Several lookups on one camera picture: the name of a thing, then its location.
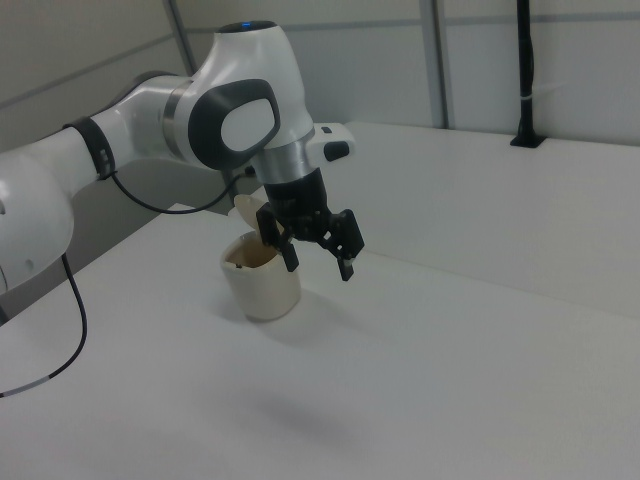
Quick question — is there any grey partition frame post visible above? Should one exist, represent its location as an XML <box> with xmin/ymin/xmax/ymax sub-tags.
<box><xmin>160</xmin><ymin>0</ymin><xmax>202</xmax><ymax>77</ymax></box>
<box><xmin>429</xmin><ymin>0</ymin><xmax>457</xmax><ymax>130</ymax></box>

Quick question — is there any black pole with base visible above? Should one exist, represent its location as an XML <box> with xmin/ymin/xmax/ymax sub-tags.
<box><xmin>509</xmin><ymin>0</ymin><xmax>547</xmax><ymax>149</ymax></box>

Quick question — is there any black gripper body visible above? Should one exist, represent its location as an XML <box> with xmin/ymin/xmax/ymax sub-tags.
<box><xmin>263</xmin><ymin>166</ymin><xmax>335</xmax><ymax>247</ymax></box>

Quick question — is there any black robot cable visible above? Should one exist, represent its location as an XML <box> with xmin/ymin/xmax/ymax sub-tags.
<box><xmin>0</xmin><ymin>166</ymin><xmax>252</xmax><ymax>400</ymax></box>

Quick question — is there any small white trash can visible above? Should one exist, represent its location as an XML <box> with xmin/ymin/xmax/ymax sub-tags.
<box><xmin>220</xmin><ymin>194</ymin><xmax>303</xmax><ymax>323</ymax></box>

